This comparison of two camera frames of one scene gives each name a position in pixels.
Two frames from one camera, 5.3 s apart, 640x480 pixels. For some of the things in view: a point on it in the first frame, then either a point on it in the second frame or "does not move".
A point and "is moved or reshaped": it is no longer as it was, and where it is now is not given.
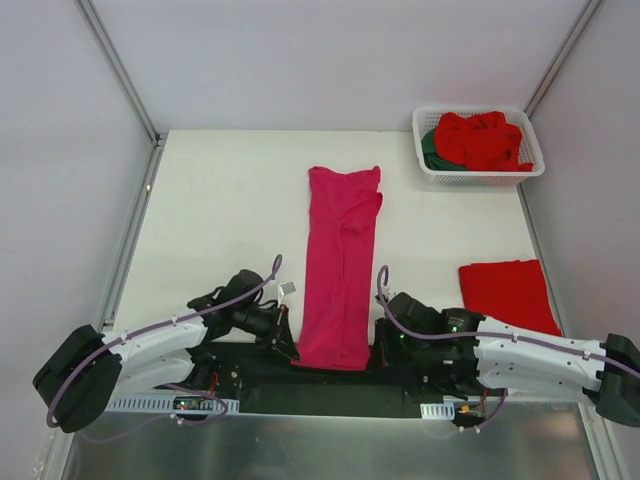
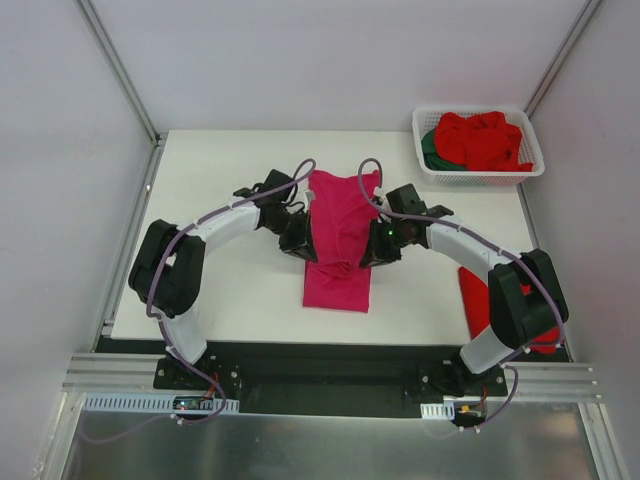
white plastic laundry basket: (424, 120) does not move
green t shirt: (433, 160) does not move
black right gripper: (382, 340) to (375, 247)
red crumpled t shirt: (483, 141) does not move
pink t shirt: (339, 295) is moved or reshaped
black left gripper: (279, 330) to (302, 240)
